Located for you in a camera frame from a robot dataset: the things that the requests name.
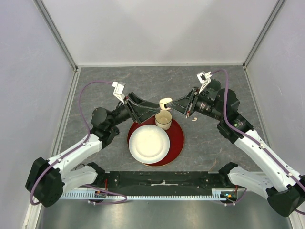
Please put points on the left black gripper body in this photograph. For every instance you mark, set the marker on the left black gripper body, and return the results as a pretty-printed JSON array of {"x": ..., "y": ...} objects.
[{"x": 131, "y": 107}]

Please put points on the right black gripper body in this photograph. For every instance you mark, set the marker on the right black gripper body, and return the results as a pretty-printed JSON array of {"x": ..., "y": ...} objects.
[{"x": 191, "y": 104}]

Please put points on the pink earbud charging case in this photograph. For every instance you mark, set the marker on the pink earbud charging case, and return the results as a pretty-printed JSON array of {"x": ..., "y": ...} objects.
[{"x": 163, "y": 103}]

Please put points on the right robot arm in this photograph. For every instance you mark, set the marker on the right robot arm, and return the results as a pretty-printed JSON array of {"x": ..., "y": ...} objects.
[{"x": 283, "y": 187}]

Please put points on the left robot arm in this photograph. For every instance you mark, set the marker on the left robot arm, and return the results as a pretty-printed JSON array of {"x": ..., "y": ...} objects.
[{"x": 50, "y": 178}]

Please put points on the black earbud charging case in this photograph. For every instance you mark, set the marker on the black earbud charging case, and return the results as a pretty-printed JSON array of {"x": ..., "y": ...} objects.
[{"x": 116, "y": 130}]

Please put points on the dark green cup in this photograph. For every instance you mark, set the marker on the dark green cup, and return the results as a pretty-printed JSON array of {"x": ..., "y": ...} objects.
[{"x": 214, "y": 85}]

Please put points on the white paper plate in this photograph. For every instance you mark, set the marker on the white paper plate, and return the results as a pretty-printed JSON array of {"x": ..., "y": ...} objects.
[{"x": 149, "y": 144}]

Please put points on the red round tray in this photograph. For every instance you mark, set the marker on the red round tray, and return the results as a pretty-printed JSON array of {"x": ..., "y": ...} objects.
[{"x": 176, "y": 137}]

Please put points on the beige mug black handle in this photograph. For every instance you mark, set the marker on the beige mug black handle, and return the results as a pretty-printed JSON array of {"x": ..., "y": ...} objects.
[{"x": 163, "y": 119}]

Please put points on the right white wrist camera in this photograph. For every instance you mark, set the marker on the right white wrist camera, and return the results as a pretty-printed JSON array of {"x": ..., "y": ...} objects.
[{"x": 204, "y": 79}]

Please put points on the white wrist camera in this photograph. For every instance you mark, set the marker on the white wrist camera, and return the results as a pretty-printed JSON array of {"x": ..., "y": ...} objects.
[
  {"x": 118, "y": 90},
  {"x": 204, "y": 79}
]

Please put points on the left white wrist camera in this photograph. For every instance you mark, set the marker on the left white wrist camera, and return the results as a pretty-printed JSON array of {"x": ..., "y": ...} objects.
[{"x": 118, "y": 90}]

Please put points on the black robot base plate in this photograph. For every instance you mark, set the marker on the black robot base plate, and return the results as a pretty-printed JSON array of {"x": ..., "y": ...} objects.
[{"x": 120, "y": 179}]

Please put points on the grey cable duct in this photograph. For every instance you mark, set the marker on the grey cable duct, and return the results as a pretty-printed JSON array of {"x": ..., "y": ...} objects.
[{"x": 93, "y": 195}]

